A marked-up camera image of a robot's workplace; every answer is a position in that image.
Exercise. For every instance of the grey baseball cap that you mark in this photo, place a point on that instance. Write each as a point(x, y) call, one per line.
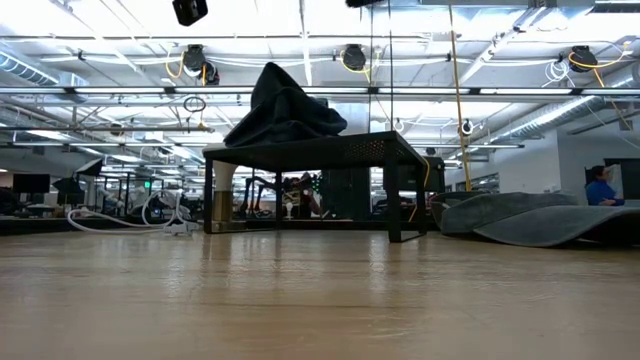
point(500, 210)
point(440, 205)

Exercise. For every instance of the pile of dark cloths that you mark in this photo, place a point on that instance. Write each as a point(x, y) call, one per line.
point(550, 227)

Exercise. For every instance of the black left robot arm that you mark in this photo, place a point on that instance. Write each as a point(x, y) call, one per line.
point(190, 11)

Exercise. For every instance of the black perforated metal shelf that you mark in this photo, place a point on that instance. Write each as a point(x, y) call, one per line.
point(325, 152)

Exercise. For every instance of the black studio softbox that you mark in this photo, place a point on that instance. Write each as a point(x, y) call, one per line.
point(91, 167)

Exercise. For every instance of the person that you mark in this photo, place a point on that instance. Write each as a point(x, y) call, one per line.
point(600, 192)

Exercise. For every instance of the black monitor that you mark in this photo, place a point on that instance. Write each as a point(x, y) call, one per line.
point(31, 183)

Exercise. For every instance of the silver ventilation duct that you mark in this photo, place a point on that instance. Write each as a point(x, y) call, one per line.
point(550, 117)
point(20, 67)

